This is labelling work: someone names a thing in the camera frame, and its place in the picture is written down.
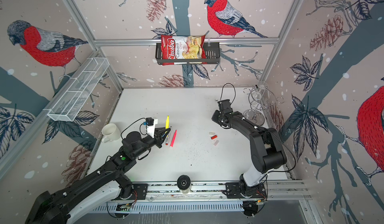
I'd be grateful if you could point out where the chrome spiral glass holder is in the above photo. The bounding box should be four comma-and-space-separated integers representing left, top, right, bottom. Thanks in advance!
243, 81, 285, 130

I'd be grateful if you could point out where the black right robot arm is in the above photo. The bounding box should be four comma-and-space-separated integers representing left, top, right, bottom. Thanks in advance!
212, 99, 287, 198

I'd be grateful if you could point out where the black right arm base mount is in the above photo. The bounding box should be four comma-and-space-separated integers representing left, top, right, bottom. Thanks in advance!
222, 181, 267, 199

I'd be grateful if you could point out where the black round knob on rail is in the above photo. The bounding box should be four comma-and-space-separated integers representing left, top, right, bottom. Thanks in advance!
177, 175, 191, 195

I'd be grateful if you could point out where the white ceramic mug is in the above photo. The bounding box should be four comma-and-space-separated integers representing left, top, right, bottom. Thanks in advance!
102, 123, 121, 143

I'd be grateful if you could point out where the white wire mesh shelf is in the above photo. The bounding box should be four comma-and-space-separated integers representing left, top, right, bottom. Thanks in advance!
48, 57, 110, 122

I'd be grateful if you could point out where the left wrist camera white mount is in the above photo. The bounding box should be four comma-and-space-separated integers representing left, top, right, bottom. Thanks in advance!
145, 118, 158, 138

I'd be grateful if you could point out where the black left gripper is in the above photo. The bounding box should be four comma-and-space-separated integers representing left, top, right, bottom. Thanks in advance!
132, 126, 171, 160

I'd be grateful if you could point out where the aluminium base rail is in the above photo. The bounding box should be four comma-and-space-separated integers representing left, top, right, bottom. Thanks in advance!
64, 180, 313, 202

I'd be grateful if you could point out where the black wire wall basket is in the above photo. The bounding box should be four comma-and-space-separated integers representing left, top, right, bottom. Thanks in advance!
155, 42, 221, 66

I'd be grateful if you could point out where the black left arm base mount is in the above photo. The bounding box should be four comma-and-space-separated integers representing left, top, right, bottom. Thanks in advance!
114, 183, 149, 201

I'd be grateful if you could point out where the pink highlighter pen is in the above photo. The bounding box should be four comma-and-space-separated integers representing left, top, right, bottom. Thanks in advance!
170, 130, 177, 147

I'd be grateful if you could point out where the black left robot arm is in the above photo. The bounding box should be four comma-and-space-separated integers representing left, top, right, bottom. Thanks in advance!
26, 128, 171, 224

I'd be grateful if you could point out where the yellow highlighter pen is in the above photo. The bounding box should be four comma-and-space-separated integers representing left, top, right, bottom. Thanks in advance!
166, 116, 170, 129

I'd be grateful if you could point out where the aluminium frame crossbar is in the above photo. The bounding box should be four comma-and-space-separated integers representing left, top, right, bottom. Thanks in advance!
93, 37, 280, 47

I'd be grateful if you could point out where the red cassava chips bag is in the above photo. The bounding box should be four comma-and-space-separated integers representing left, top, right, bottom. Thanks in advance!
161, 35, 206, 66

